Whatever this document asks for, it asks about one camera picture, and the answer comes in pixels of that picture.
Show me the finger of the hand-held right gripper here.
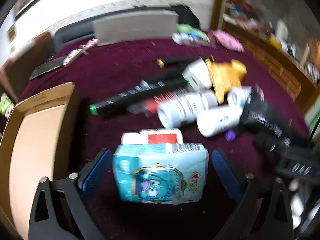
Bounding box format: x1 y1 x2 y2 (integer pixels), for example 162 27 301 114
240 92 292 153

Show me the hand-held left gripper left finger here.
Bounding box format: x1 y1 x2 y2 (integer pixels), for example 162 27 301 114
29 149 113 240

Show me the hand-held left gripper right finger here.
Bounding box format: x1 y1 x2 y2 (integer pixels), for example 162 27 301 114
211 148 294 240

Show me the white bottle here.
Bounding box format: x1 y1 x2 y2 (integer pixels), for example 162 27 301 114
157 92 213 128
227 86 253 108
197 105 244 138

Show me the blue cartoon tissue pack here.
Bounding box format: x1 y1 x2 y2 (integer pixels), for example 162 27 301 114
112 142 209 204

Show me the cardboard box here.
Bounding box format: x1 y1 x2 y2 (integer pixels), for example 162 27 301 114
0 82 75 240

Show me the black tube with gold cap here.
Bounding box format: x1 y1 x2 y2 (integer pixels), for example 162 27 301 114
157 56 214 68

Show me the person's right hand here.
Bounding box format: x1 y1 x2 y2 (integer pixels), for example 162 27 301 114
289 180 307 228

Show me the small purple object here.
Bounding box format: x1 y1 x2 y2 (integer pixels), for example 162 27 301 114
225 130 238 142

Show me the white and red box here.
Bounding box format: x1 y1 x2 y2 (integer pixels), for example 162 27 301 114
121 128 184 145

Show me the yellow foil bag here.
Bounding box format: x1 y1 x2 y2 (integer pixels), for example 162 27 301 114
205 57 243 104

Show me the wooden brick-pattern counter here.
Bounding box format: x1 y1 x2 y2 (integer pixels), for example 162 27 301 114
220 0 320 105

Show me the pink patterned cloth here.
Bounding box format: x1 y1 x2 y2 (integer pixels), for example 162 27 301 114
211 29 245 53

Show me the clear case with red insert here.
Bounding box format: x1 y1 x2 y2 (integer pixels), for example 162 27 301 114
126 97 162 118

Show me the clear pen packet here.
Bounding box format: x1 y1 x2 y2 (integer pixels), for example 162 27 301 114
190 32 217 48

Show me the white charger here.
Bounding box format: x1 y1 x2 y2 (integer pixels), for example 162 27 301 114
172 32 190 44

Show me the black phone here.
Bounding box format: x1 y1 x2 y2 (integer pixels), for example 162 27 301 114
29 56 67 80

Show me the green cloth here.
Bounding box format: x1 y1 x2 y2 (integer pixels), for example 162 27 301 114
176 24 210 42

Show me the brown chair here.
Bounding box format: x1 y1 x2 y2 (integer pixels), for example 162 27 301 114
0 31 53 100

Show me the black sofa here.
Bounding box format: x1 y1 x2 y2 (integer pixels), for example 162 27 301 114
54 5 200 52

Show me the grey shoe box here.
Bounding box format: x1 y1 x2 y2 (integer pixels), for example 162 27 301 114
92 9 180 46

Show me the white key fob with lanyard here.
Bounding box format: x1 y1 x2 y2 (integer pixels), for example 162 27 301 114
62 39 98 66

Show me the wooden door frame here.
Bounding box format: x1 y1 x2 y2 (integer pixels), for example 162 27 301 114
210 0 232 30

